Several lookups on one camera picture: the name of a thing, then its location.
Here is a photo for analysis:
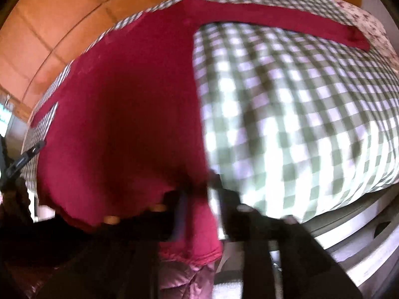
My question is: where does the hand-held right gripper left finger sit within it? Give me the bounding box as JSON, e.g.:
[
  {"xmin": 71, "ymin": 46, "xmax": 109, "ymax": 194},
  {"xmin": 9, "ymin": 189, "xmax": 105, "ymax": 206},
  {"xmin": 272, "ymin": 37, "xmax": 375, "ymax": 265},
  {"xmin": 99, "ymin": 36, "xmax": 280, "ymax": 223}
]
[{"xmin": 59, "ymin": 190, "xmax": 191, "ymax": 299}]

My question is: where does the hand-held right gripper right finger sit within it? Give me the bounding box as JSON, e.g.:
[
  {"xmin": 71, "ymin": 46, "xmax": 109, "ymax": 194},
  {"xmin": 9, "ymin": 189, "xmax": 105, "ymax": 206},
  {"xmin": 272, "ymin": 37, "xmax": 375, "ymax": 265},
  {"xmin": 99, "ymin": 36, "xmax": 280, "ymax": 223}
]
[{"xmin": 208, "ymin": 171, "xmax": 364, "ymax": 299}]

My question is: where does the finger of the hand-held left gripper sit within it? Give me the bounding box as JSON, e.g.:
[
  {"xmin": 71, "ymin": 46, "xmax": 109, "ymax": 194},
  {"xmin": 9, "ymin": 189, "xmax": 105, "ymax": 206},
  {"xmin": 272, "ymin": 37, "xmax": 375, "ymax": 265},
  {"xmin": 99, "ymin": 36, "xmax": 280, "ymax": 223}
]
[{"xmin": 0, "ymin": 140, "xmax": 47, "ymax": 191}]

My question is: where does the red long-sleeve top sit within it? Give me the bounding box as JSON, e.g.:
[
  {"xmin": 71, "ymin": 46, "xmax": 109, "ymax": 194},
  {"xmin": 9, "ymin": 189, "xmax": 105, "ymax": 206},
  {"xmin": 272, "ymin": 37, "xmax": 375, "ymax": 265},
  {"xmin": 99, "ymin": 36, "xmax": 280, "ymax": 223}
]
[{"xmin": 29, "ymin": 0, "xmax": 379, "ymax": 265}]

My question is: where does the pink puffer jacket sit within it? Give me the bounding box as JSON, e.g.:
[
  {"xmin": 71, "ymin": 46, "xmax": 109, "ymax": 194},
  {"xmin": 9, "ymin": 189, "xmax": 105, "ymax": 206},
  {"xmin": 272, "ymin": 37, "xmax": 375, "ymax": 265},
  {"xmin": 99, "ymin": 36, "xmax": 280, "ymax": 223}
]
[{"xmin": 159, "ymin": 255, "xmax": 219, "ymax": 299}]

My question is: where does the green white gingham blanket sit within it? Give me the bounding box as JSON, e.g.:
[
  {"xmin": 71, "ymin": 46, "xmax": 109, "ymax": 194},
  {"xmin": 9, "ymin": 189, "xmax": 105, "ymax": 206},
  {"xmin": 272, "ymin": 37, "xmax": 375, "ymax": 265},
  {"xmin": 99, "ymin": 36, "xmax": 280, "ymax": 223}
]
[{"xmin": 20, "ymin": 0, "xmax": 399, "ymax": 225}]

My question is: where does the wooden panel headboard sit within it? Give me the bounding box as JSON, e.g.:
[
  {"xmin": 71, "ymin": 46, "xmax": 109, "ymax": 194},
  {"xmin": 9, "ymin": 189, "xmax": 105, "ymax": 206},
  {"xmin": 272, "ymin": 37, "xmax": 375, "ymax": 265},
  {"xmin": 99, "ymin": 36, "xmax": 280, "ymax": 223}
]
[{"xmin": 0, "ymin": 0, "xmax": 364, "ymax": 119}]

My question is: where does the floral pillow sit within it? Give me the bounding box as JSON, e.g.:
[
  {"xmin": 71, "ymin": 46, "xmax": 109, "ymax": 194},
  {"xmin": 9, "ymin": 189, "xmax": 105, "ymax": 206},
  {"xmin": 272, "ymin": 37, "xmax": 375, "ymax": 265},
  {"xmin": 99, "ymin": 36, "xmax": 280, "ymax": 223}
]
[{"xmin": 335, "ymin": 1, "xmax": 399, "ymax": 78}]

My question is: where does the white bed frame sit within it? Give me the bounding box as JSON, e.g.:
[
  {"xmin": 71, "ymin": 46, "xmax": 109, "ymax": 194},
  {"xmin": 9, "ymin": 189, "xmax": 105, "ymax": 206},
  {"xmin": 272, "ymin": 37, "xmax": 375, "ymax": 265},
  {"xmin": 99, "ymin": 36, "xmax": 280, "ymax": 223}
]
[{"xmin": 299, "ymin": 184, "xmax": 399, "ymax": 299}]

